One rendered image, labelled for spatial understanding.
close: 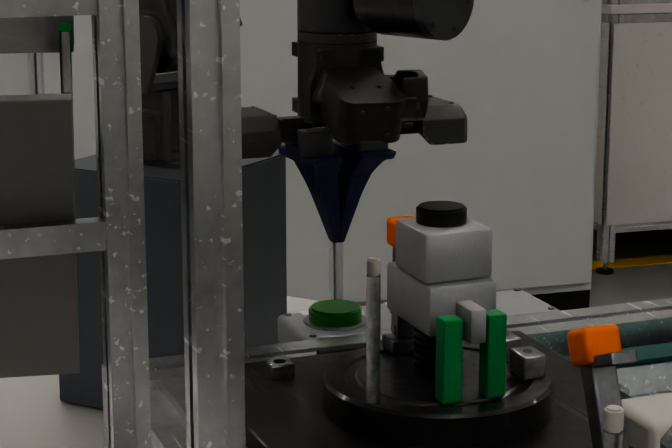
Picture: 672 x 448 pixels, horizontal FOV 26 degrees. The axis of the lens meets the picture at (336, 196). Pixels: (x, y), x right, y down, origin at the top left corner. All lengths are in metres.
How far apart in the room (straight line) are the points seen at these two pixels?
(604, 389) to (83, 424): 0.58
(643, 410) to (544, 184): 3.40
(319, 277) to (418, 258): 3.21
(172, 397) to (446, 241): 0.22
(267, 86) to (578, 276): 1.11
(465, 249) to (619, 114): 4.03
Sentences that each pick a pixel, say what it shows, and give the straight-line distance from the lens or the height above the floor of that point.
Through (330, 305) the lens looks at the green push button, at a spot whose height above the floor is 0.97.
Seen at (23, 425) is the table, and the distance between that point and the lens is 1.20.
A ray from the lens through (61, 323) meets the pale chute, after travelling 0.85.
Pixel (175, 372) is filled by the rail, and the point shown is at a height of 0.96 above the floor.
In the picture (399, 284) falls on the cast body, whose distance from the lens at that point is 0.88.
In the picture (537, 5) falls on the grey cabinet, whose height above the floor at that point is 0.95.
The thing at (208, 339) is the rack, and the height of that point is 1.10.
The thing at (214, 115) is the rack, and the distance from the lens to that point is 0.58.
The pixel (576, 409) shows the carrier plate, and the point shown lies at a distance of 0.90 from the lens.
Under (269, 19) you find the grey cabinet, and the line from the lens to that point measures 3.89.
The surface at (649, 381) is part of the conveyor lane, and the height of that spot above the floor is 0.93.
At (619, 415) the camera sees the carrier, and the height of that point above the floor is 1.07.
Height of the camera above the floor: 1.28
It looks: 12 degrees down
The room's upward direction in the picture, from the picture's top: straight up
